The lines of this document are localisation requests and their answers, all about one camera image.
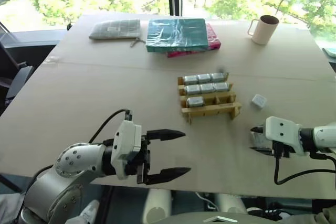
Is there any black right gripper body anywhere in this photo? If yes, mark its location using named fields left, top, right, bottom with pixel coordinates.
left=271, top=141, right=291, bottom=159

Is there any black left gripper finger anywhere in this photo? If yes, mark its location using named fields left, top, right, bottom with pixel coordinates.
left=145, top=167, right=192, bottom=186
left=145, top=129, right=187, bottom=142

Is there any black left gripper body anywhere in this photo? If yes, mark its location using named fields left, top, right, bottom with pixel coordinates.
left=125, top=133, right=152, bottom=185

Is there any large brown cardboard sheet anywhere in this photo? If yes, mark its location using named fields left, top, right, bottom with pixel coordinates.
left=0, top=13, right=336, bottom=199

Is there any white rounded cylinder shape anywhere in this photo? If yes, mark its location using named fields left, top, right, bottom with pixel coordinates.
left=217, top=193, right=248, bottom=215
left=145, top=189, right=173, bottom=220

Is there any wooden slotted rack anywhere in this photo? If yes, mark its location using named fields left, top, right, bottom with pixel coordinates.
left=177, top=72, right=243, bottom=125

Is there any white sneaker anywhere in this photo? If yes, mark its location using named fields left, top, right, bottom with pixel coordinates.
left=78, top=199, right=101, bottom=224

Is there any teal plastic-wrapped book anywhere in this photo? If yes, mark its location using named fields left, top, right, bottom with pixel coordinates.
left=145, top=18, right=208, bottom=53

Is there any pink book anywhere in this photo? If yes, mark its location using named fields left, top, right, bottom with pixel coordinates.
left=167, top=23, right=222, bottom=59

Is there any teal flat item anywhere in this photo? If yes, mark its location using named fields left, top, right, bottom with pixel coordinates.
left=321, top=46, right=336, bottom=58

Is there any grey checked zipper pouch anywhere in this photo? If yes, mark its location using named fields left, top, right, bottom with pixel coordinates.
left=88, top=19, right=144, bottom=49

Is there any black office chair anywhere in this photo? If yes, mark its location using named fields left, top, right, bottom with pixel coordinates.
left=0, top=60, right=35, bottom=110

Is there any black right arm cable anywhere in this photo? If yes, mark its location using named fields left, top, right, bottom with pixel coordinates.
left=274, top=152, right=336, bottom=186

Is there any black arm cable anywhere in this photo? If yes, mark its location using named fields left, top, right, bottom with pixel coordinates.
left=33, top=108, right=134, bottom=183
left=274, top=152, right=336, bottom=186

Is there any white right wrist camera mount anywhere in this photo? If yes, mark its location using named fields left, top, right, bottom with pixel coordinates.
left=264, top=115, right=303, bottom=154

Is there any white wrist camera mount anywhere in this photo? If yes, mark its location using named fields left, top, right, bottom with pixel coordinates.
left=110, top=120, right=143, bottom=180
left=264, top=115, right=303, bottom=154

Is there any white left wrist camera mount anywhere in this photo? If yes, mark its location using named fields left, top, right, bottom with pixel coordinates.
left=110, top=120, right=143, bottom=180

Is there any thin white cable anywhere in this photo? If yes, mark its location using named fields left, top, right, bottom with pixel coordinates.
left=195, top=191, right=219, bottom=209

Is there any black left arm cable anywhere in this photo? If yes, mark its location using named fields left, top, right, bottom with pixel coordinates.
left=33, top=108, right=134, bottom=183

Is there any beige mug with handle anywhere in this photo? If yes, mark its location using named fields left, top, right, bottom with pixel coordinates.
left=247, top=15, right=280, bottom=45

